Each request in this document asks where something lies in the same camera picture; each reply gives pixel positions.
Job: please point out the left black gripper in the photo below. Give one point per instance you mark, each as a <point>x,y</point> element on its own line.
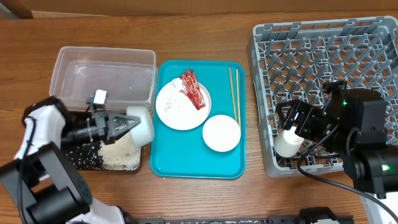
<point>103,117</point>

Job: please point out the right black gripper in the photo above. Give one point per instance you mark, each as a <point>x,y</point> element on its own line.
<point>309,113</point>

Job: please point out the white cup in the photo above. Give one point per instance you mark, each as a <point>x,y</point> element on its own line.
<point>287,143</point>

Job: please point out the grey bowl of rice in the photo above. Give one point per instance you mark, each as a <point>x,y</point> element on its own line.
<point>143,133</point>

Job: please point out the white tissue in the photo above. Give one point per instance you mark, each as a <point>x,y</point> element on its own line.
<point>175,89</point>

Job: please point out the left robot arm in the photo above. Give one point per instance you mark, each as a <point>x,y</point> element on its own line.
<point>43,183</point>

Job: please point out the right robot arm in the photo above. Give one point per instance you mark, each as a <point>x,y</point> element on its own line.
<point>352,125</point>

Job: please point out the grey dishwasher rack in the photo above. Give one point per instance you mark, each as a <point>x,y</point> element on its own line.
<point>292,60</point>

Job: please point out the black tray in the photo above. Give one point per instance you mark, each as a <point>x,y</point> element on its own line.
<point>85,156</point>

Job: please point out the spilled rice pile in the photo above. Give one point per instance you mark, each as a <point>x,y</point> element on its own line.
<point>121,155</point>

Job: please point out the clear plastic bin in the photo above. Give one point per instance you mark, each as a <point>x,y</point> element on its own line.
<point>128,75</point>

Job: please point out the white round plate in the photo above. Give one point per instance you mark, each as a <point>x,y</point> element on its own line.
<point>185,117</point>

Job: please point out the teal plastic tray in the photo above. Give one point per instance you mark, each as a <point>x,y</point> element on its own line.
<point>184,153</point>

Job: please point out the white bowl upside down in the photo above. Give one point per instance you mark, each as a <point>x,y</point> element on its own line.
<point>221,133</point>

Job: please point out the right wooden chopstick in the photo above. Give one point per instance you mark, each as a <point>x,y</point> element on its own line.
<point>238,97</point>

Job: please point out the wooden chopstick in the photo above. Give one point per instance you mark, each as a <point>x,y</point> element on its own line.
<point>232,93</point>
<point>238,97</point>

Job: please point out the left wooden chopstick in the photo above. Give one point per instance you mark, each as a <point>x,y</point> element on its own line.
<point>232,93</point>

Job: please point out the red snack wrapper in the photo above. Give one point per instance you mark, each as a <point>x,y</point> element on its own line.
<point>192,90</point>

